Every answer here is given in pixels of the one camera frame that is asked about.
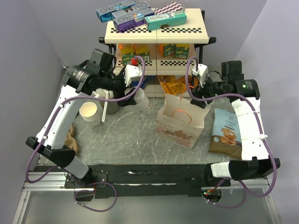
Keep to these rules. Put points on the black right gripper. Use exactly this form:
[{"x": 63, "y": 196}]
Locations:
[{"x": 200, "y": 91}]

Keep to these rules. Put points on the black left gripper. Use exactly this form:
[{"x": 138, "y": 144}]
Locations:
[{"x": 130, "y": 101}]

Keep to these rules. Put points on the white paper coffee cup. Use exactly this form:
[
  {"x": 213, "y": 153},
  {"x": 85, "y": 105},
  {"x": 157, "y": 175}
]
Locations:
[{"x": 142, "y": 102}]

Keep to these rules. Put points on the paper takeout bag orange handles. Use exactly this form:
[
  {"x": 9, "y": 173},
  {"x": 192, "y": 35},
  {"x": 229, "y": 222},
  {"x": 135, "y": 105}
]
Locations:
[{"x": 178, "y": 120}]

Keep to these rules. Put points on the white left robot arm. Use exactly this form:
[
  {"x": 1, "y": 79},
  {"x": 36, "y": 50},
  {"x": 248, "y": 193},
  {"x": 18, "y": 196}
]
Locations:
[{"x": 93, "y": 79}]

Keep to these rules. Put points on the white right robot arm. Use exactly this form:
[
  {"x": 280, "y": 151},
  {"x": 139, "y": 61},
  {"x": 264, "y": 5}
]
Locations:
[{"x": 250, "y": 130}]

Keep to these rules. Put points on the grey straw holder cup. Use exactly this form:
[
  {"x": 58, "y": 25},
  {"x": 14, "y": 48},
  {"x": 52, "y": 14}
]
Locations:
[{"x": 112, "y": 107}]

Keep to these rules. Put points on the bundle of wrapped white straws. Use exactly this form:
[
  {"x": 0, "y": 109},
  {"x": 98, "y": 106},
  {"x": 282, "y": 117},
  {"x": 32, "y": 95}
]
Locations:
[{"x": 101, "y": 93}]

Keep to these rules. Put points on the orange snack bag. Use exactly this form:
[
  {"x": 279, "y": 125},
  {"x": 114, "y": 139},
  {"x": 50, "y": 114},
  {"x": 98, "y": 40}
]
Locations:
[{"x": 174, "y": 85}]

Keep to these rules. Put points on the brown chips bag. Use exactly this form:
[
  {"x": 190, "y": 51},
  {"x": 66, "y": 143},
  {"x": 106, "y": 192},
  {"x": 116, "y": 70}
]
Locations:
[{"x": 226, "y": 137}]

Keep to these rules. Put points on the stack of white paper cups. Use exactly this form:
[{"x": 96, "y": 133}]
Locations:
[{"x": 90, "y": 113}]

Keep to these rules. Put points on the green orange box far left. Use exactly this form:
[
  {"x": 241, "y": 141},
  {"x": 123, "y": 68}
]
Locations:
[{"x": 127, "y": 52}]

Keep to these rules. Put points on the green orange box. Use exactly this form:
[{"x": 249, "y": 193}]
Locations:
[
  {"x": 166, "y": 49},
  {"x": 142, "y": 50},
  {"x": 182, "y": 51},
  {"x": 127, "y": 52}
]

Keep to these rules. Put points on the green orange box far right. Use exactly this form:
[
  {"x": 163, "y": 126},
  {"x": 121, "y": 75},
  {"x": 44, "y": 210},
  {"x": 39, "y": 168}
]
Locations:
[{"x": 182, "y": 51}]

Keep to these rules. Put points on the cream two-tier shelf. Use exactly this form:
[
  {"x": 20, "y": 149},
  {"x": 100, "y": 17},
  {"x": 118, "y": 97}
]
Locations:
[{"x": 193, "y": 32}]

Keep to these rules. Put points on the brown cardboard cup carrier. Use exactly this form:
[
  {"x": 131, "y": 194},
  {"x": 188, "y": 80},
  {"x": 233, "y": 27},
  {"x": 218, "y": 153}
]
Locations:
[{"x": 70, "y": 141}]

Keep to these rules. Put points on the purple toothpaste box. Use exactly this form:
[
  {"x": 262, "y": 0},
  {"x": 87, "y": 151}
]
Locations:
[{"x": 129, "y": 21}]

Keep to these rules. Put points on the teal toothpaste box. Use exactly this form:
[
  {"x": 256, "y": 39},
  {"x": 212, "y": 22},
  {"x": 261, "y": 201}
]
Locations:
[{"x": 165, "y": 20}]

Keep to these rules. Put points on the blue toothpaste box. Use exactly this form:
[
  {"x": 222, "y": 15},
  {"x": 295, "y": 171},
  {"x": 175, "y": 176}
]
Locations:
[
  {"x": 121, "y": 11},
  {"x": 105, "y": 14}
]

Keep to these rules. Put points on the pink wavy pattern pouch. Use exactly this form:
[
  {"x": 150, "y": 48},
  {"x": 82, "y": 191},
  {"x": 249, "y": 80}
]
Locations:
[{"x": 169, "y": 8}]

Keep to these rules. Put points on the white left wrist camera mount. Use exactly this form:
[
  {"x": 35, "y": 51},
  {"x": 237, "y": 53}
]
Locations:
[{"x": 133, "y": 72}]

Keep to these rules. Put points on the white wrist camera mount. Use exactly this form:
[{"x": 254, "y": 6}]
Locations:
[
  {"x": 200, "y": 71},
  {"x": 133, "y": 72}
]

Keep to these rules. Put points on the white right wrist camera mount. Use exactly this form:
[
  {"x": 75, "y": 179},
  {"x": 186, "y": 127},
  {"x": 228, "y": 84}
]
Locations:
[{"x": 200, "y": 71}]

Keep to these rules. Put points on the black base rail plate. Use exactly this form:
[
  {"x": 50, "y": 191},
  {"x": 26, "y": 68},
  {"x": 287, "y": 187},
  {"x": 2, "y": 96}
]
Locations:
[{"x": 109, "y": 180}]

